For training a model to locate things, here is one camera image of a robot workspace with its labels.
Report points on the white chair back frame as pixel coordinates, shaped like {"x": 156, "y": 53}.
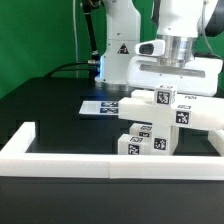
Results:
{"x": 188, "y": 111}

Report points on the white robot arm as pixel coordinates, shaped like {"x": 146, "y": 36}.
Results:
{"x": 170, "y": 57}

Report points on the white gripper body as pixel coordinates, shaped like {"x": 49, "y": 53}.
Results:
{"x": 198, "y": 76}

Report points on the white chair seat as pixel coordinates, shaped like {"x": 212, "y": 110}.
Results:
{"x": 164, "y": 139}

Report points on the white U-shaped fence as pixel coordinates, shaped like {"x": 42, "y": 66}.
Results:
{"x": 15, "y": 160}

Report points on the white sheet with tags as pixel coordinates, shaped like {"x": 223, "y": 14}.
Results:
{"x": 99, "y": 108}

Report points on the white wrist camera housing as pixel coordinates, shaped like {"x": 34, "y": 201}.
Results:
{"x": 151, "y": 48}

